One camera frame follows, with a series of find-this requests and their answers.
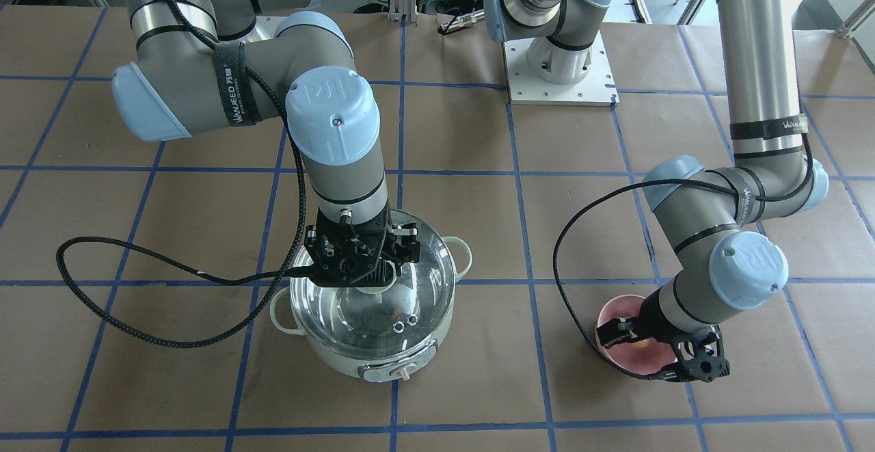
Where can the pale green cooking pot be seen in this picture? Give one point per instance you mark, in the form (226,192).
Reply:
(380,370)

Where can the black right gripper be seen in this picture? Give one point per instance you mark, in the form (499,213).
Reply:
(408,243)

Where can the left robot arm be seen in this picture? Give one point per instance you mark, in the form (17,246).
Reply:
(727,269)

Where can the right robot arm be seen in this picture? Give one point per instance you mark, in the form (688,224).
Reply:
(197,70)

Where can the glass pot lid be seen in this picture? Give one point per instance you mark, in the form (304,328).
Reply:
(377,323)

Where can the pink bowl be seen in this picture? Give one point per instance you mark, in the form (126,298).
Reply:
(629,346)

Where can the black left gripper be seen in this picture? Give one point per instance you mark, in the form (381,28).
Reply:
(653,320)

